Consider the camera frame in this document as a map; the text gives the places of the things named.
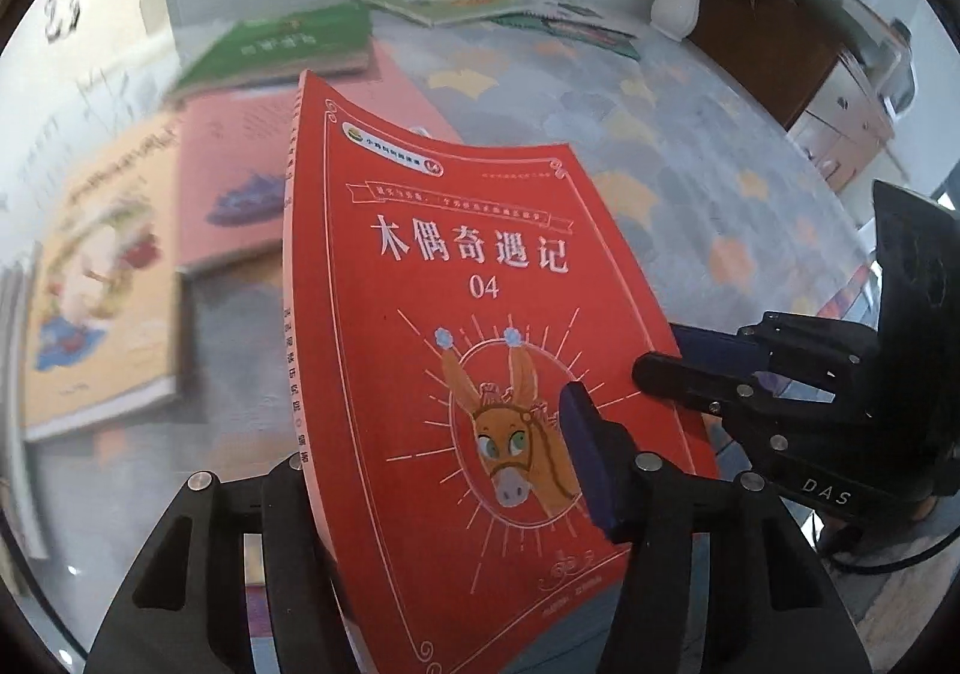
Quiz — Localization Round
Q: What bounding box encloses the dark green book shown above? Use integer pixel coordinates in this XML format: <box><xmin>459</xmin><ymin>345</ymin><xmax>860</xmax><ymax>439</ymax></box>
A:
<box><xmin>163</xmin><ymin>1</ymin><xmax>376</xmax><ymax>101</ymax></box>

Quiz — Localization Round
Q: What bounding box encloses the white spiral picture book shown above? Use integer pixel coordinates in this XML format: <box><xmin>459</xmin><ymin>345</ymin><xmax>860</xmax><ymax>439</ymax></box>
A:
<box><xmin>517</xmin><ymin>0</ymin><xmax>638</xmax><ymax>38</ymax></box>

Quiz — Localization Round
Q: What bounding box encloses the pink book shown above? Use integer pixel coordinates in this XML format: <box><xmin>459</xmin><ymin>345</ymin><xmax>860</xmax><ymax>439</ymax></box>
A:
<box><xmin>174</xmin><ymin>40</ymin><xmax>470</xmax><ymax>279</ymax></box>

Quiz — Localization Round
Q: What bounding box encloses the red book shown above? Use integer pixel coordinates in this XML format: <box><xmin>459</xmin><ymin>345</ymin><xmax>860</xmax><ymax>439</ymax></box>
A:
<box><xmin>283</xmin><ymin>69</ymin><xmax>721</xmax><ymax>674</ymax></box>

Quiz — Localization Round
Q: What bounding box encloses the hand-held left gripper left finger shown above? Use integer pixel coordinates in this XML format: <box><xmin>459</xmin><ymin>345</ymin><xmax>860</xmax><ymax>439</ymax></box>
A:
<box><xmin>85</xmin><ymin>451</ymin><xmax>355</xmax><ymax>674</ymax></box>

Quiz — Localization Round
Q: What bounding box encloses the green book girl cover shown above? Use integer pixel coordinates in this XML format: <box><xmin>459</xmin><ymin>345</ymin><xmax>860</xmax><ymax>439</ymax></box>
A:
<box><xmin>491</xmin><ymin>14</ymin><xmax>644</xmax><ymax>62</ymax></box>

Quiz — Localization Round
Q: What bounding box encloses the black cable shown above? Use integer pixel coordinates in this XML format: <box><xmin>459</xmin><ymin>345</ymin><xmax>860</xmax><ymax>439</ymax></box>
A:
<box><xmin>814</xmin><ymin>531</ymin><xmax>960</xmax><ymax>577</ymax></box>

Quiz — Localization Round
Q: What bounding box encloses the brown wooden cabinet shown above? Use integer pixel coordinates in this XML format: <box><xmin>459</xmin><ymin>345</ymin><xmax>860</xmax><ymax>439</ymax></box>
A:
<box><xmin>686</xmin><ymin>0</ymin><xmax>852</xmax><ymax>131</ymax></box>

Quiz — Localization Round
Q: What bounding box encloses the white drawer unit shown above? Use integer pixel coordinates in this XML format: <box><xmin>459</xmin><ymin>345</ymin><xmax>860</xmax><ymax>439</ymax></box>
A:
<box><xmin>784</xmin><ymin>0</ymin><xmax>920</xmax><ymax>195</ymax></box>

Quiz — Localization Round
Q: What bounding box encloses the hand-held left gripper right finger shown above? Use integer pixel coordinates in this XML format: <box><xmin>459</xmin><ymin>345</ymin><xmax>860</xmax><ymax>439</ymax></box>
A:
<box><xmin>557</xmin><ymin>380</ymin><xmax>876</xmax><ymax>674</ymax></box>

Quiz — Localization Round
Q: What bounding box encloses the yellow picture book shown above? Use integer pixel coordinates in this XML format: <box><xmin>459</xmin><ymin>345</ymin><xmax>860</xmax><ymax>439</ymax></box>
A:
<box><xmin>21</xmin><ymin>112</ymin><xmax>185</xmax><ymax>444</ymax></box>

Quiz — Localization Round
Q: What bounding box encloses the white vase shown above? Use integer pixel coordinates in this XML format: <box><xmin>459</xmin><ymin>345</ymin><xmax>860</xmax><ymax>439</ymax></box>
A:
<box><xmin>649</xmin><ymin>0</ymin><xmax>707</xmax><ymax>43</ymax></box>

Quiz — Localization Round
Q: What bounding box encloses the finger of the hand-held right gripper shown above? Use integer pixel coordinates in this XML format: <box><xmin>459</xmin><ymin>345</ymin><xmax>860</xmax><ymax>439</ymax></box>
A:
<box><xmin>670</xmin><ymin>311</ymin><xmax>880</xmax><ymax>379</ymax></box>
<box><xmin>632</xmin><ymin>350</ymin><xmax>867</xmax><ymax>439</ymax></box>

